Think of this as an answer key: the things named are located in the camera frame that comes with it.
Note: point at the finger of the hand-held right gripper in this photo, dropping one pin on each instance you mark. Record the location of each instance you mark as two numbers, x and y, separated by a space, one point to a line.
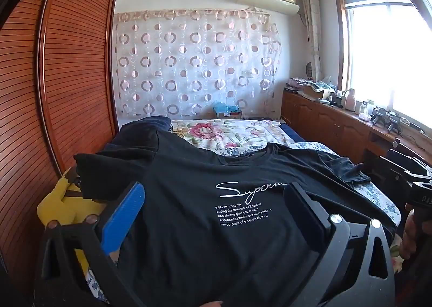
388 166

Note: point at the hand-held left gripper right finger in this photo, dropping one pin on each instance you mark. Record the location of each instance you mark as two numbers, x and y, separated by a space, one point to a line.
305 214

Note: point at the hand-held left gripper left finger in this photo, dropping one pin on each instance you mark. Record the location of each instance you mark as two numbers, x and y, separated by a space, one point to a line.
125 214

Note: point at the black printed T-shirt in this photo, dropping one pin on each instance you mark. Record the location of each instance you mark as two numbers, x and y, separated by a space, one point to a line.
202 226

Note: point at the person's right hand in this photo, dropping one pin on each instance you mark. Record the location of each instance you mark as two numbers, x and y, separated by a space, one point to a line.
411 236

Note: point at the black hand-held device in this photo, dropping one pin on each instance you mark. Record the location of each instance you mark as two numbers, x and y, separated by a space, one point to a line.
381 116

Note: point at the yellow plush toy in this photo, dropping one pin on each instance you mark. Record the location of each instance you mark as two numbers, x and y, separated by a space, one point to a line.
57 199

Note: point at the white plastic bottle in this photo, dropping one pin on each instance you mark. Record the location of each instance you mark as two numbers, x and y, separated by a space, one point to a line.
351 99

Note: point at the wooden cabinet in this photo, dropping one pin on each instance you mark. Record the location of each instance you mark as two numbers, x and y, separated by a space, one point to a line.
324 121

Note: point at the navy blue blanket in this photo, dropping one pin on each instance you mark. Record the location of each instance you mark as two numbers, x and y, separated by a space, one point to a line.
292 133

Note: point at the navy folded cloth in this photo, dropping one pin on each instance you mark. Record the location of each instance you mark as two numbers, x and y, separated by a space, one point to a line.
145 125

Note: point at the open cardboard box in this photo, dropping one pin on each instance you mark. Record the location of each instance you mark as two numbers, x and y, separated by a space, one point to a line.
315 93

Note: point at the bright window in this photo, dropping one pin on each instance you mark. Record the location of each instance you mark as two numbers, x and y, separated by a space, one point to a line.
388 57

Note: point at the wooden louvred wardrobe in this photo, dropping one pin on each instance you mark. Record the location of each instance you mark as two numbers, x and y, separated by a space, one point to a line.
77 74

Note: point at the sheer circle-patterned curtain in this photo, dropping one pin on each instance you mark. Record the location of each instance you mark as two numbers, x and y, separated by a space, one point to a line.
189 67

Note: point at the cream floral window curtain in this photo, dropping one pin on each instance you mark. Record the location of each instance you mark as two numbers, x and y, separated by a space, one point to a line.
314 23

